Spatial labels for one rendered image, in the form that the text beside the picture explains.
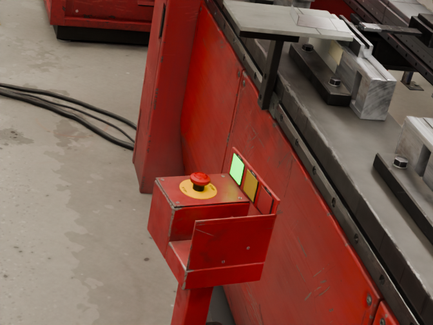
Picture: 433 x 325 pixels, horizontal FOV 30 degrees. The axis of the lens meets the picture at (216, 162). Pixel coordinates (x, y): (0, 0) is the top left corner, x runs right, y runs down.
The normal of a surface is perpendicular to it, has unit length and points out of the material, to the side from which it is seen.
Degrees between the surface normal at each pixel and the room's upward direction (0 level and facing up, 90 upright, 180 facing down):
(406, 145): 90
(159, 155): 90
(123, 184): 0
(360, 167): 0
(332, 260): 90
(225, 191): 0
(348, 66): 90
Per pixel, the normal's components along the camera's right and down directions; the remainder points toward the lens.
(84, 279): 0.18, -0.87
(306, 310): -0.96, -0.05
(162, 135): 0.21, 0.49
